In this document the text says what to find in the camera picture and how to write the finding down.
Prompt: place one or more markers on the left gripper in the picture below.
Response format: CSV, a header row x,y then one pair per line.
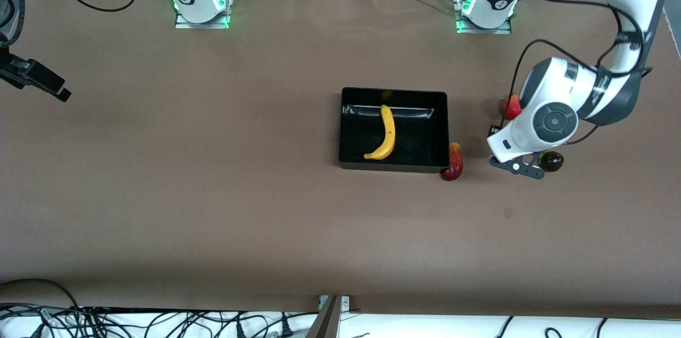
x,y
491,129

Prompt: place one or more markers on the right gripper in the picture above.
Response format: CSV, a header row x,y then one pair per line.
x,y
25,73

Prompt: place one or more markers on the silver metal bracket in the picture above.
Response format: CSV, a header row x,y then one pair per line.
x,y
345,303

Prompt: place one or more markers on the red elongated mango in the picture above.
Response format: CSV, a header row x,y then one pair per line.
x,y
453,165

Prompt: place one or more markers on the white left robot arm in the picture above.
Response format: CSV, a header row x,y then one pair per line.
x,y
553,122

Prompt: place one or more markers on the dark purple eggplant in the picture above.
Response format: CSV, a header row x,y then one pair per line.
x,y
554,161

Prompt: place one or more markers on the yellow banana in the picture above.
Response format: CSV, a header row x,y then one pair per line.
x,y
390,135

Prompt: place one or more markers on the black rectangular plastic box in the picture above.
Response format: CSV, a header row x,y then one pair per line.
x,y
362,130

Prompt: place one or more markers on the dark grey metal post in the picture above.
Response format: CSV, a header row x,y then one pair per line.
x,y
325,324

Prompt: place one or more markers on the red pomegranate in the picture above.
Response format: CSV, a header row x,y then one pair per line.
x,y
512,109

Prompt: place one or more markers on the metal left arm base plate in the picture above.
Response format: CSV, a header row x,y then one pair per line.
x,y
484,31

